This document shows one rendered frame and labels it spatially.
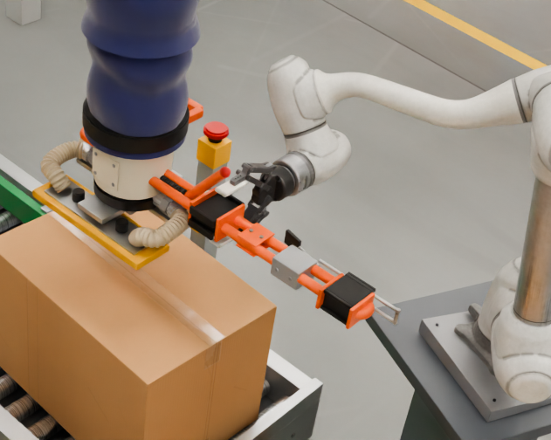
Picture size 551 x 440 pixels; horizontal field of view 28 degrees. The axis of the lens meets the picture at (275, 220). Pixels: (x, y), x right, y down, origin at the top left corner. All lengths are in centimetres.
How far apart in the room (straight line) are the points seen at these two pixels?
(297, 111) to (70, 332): 72
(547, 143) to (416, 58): 351
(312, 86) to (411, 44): 340
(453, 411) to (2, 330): 114
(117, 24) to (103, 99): 19
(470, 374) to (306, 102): 82
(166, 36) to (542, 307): 102
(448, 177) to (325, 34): 128
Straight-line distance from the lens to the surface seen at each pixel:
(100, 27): 217
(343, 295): 212
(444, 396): 276
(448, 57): 576
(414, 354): 284
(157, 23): 213
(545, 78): 236
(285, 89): 242
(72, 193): 250
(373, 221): 447
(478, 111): 241
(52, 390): 277
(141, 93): 222
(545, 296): 248
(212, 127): 298
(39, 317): 264
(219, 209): 229
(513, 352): 254
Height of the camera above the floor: 269
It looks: 38 degrees down
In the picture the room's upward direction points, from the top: 9 degrees clockwise
